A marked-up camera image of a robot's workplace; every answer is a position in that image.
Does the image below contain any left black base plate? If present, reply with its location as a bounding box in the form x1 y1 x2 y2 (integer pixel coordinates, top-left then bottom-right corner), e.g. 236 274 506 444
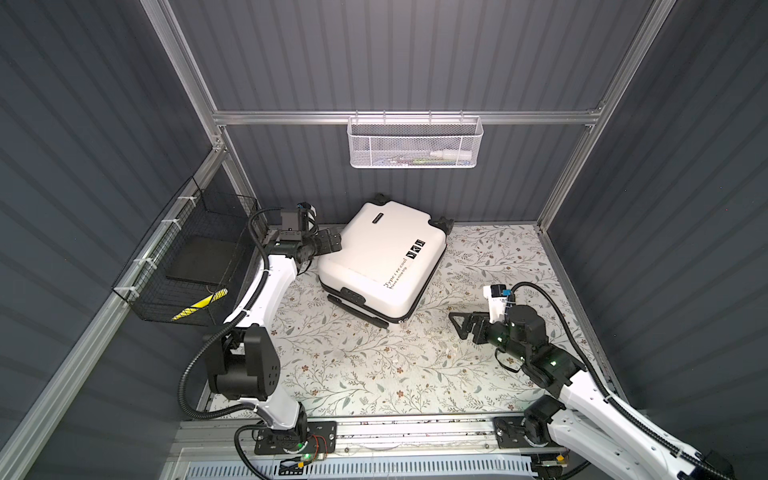
252 421 338 455

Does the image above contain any left black corrugated cable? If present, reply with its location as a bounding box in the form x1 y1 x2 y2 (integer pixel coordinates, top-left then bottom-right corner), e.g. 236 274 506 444
177 205 319 480

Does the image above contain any black corrugated cable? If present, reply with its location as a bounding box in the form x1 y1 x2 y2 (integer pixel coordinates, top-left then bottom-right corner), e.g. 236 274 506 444
509 280 739 480
177 205 319 480

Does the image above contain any white tube in basket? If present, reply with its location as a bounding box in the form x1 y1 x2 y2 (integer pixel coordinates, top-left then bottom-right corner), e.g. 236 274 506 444
430 149 473 162

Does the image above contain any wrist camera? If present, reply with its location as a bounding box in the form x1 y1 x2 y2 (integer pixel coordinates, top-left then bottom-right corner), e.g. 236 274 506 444
482 284 511 323
297 202 316 225

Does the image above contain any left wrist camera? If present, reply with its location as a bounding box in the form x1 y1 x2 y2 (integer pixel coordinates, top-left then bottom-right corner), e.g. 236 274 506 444
297 202 316 225

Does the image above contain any white vented panel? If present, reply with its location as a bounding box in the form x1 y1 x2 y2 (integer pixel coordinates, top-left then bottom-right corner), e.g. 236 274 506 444
179 454 539 480

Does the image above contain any floral table mat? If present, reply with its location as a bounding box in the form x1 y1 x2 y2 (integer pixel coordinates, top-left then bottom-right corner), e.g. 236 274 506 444
206 224 620 420

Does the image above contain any black wire mesh basket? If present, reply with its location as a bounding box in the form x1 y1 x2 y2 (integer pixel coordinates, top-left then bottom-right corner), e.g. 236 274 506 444
113 180 258 327

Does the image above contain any right black corrugated cable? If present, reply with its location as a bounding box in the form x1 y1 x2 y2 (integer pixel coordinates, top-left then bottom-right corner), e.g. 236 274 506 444
509 280 739 480

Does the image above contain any white hard-shell suitcase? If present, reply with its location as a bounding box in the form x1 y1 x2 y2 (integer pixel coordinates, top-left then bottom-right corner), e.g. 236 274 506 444
318 194 454 329

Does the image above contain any white wire mesh basket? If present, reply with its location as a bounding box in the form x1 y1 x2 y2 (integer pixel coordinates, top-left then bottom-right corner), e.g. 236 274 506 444
346 114 484 169

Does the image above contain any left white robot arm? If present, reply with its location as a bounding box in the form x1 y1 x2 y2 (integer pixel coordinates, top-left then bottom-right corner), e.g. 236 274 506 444
203 202 341 431

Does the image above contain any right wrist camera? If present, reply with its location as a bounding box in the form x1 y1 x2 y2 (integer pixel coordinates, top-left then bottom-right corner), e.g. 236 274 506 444
482 284 511 323

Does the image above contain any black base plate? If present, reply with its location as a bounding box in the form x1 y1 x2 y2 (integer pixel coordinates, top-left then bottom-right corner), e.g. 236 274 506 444
492 414 563 449
252 421 338 455

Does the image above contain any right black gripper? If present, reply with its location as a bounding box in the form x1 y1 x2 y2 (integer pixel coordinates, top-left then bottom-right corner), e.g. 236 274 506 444
450 308 528 364

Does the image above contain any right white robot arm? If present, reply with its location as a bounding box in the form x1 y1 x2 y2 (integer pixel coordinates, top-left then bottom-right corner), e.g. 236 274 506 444
449 303 735 479

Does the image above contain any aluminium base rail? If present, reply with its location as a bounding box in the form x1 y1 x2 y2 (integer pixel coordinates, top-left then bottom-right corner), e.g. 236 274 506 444
173 410 655 457

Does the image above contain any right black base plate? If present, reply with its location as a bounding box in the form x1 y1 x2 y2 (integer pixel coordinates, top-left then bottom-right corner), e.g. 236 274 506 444
492 414 563 449

